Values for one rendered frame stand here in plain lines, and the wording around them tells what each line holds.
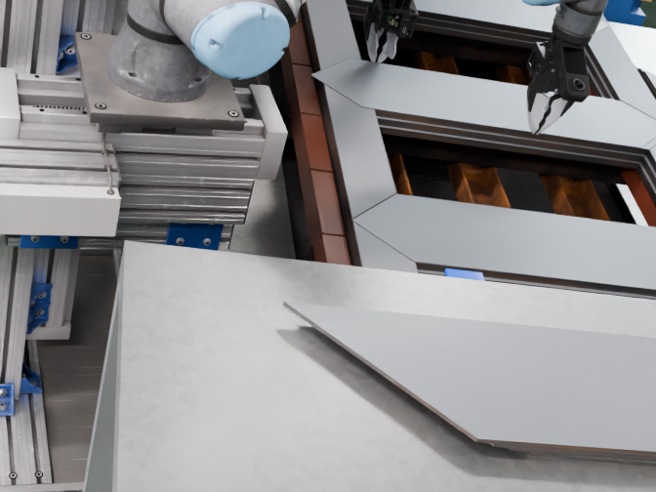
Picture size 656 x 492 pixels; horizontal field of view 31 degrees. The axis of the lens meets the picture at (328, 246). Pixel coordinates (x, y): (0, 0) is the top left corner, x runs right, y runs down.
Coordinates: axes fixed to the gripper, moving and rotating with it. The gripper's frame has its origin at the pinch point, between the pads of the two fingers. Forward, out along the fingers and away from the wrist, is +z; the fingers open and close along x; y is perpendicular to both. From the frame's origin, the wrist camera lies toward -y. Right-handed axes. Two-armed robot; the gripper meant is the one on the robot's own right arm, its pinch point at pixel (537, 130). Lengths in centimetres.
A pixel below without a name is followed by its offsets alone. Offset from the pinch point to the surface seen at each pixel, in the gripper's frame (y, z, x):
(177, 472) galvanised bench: -99, -14, 69
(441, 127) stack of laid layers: 8.2, 7.2, 14.7
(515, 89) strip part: 24.7, 5.8, -4.0
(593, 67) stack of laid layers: 43, 7, -27
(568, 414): -88, -16, 26
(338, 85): 15.4, 5.6, 34.3
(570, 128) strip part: 12.4, 5.8, -12.3
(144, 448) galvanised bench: -96, -14, 72
